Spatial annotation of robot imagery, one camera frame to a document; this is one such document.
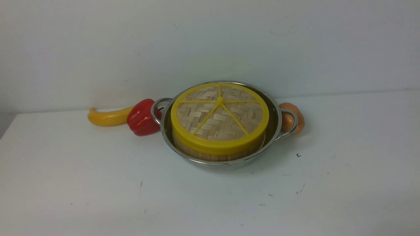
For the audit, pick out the yellow rimmed woven steamer lid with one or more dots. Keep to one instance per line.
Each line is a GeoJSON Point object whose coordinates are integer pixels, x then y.
{"type": "Point", "coordinates": [219, 118]}

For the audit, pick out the yellow rimmed bamboo steamer basket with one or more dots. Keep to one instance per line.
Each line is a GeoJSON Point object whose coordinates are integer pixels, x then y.
{"type": "Point", "coordinates": [218, 157]}

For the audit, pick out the stainless steel pot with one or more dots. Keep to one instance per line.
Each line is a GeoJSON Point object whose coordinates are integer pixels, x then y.
{"type": "Point", "coordinates": [161, 115]}

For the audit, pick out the red bell pepper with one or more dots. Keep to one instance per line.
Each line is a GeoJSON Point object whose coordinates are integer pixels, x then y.
{"type": "Point", "coordinates": [140, 120]}

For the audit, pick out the yellow banana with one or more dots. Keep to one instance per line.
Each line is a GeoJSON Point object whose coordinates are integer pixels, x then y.
{"type": "Point", "coordinates": [108, 119]}

